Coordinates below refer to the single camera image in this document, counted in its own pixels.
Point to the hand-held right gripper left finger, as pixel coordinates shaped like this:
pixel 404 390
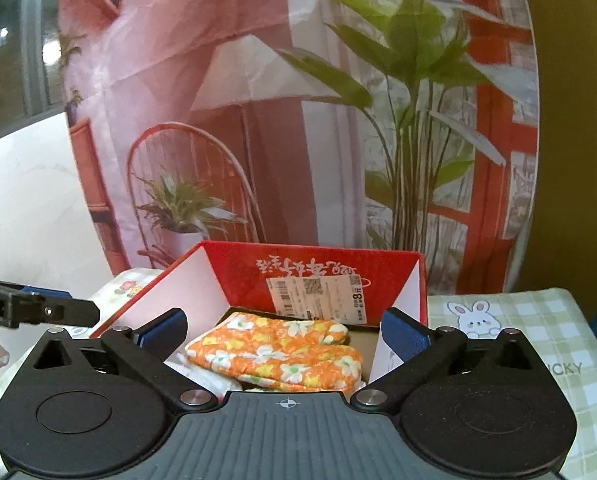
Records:
pixel 161 332

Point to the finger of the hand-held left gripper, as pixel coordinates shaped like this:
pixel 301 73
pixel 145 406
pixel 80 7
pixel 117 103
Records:
pixel 68 311
pixel 46 291

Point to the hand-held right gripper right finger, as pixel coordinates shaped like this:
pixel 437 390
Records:
pixel 403 340

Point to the red strawberry cardboard box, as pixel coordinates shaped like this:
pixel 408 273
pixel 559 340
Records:
pixel 238 270

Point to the orange floral cloth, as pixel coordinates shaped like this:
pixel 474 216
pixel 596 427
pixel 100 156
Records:
pixel 278 350

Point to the green checked bunny tablecloth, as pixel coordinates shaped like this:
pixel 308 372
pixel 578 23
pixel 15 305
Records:
pixel 528 310

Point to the printed room scene backdrop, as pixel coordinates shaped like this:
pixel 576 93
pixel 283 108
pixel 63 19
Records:
pixel 228 110

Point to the window with metal frame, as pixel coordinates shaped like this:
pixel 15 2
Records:
pixel 8 60

